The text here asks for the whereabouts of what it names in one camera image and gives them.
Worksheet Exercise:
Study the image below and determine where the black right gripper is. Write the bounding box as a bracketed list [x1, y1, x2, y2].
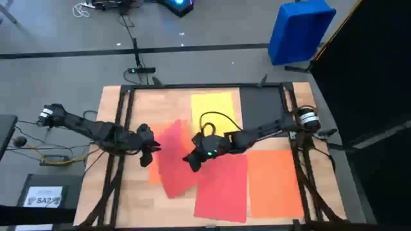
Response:
[182, 136, 232, 173]

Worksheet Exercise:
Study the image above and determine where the black partition panel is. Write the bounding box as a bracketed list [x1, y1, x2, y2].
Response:
[310, 0, 411, 231]

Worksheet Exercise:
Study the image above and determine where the black hub green light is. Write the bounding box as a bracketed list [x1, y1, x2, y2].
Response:
[127, 66, 157, 74]

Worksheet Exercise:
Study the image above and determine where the orange paper sheet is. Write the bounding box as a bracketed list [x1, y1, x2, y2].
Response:
[246, 149, 305, 219]
[148, 121, 194, 185]

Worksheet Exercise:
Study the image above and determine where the black floor cable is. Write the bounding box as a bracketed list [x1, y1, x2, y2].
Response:
[15, 120, 49, 129]

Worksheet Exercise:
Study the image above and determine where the black bar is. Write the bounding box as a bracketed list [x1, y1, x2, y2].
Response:
[0, 205, 77, 227]

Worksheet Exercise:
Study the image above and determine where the black floor power box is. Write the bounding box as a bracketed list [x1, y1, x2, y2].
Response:
[39, 155, 70, 167]

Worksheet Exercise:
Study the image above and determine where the yellow paper sheet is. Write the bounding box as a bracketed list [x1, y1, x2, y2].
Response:
[191, 92, 238, 136]

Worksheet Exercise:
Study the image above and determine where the black right camera cable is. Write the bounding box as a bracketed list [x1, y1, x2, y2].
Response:
[198, 111, 243, 135]

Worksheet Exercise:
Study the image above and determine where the red paper sheet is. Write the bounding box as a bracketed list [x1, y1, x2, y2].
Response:
[155, 119, 199, 199]
[193, 153, 249, 224]

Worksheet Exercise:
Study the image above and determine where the black cable bundle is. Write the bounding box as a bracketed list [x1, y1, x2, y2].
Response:
[92, 0, 144, 17]

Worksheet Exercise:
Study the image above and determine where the grey chair leg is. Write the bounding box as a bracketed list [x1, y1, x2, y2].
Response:
[0, 0, 20, 27]

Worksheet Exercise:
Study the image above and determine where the white printed label sheet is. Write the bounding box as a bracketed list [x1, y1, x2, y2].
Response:
[22, 185, 64, 209]

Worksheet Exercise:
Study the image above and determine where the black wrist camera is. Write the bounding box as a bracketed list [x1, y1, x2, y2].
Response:
[137, 123, 155, 136]
[195, 133, 216, 146]

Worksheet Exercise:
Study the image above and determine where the white paper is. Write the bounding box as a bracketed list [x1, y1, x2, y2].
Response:
[14, 223, 54, 231]

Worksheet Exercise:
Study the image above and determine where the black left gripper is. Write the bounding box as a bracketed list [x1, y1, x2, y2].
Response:
[136, 134, 161, 167]

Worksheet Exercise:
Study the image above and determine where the white cable coil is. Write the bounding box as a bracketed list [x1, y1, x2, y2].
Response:
[72, 2, 91, 19]

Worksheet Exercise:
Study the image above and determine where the black metal table frame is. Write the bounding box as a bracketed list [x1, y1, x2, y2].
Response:
[76, 73, 349, 231]

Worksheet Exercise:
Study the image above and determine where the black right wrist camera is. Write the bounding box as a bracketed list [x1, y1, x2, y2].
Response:
[195, 133, 216, 146]

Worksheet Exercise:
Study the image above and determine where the black floor tape line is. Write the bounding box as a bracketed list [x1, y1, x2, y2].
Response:
[0, 43, 270, 61]

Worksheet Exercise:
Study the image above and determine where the black paper sheet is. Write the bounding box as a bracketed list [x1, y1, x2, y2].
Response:
[240, 87, 286, 137]

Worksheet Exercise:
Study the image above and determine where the black computer tower blue light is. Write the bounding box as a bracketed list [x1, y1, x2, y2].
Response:
[157, 0, 195, 19]

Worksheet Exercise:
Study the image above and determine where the black cable cover strip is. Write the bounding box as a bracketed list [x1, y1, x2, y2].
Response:
[132, 37, 142, 67]

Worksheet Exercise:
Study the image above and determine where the black clamp handle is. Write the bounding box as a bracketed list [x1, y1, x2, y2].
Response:
[316, 128, 338, 137]

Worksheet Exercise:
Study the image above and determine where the blue plastic crate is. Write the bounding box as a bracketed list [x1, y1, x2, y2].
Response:
[267, 0, 337, 67]

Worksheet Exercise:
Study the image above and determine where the grey metal base bar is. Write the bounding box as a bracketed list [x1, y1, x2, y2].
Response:
[327, 120, 411, 151]

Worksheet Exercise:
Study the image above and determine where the black stand foot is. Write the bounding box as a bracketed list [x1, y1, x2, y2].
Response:
[284, 64, 314, 74]

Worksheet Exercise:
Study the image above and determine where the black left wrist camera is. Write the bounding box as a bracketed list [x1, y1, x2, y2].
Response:
[137, 123, 155, 136]

